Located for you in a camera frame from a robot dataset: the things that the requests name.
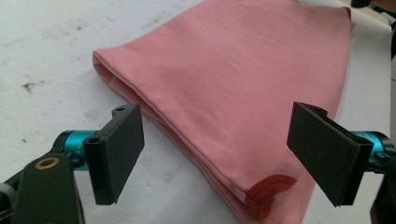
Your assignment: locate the pink tank top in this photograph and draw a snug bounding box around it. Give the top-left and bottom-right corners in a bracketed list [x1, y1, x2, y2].
[92, 0, 356, 224]

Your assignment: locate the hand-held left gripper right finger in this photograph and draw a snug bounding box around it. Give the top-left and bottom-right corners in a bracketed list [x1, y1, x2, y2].
[286, 101, 375, 208]

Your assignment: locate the white foam mat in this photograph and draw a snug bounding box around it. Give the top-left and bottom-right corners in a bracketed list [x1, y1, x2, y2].
[0, 0, 394, 224]

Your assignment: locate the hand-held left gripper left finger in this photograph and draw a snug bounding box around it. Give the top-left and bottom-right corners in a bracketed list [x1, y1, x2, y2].
[81, 102, 146, 206]

